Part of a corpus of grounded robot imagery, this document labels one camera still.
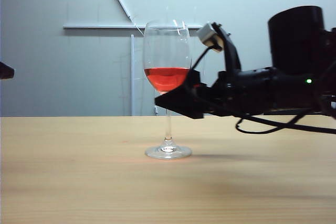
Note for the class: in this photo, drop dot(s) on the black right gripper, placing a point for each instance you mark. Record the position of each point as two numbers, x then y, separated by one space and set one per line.
241 90

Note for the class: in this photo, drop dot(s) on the goblet with red liquid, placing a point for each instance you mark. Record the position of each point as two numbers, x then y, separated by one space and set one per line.
166 78

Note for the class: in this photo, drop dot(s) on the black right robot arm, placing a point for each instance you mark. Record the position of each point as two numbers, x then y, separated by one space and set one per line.
294 40

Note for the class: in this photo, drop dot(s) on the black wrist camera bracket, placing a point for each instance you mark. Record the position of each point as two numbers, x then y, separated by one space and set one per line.
232 53

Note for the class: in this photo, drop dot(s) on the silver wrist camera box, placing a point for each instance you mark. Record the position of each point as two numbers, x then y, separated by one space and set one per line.
208 35

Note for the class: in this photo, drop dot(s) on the white vertical wall rail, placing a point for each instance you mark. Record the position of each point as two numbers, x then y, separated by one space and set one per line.
132 77

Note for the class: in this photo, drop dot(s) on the white horizontal wall rail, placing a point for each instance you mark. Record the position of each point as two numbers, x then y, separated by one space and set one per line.
99 26

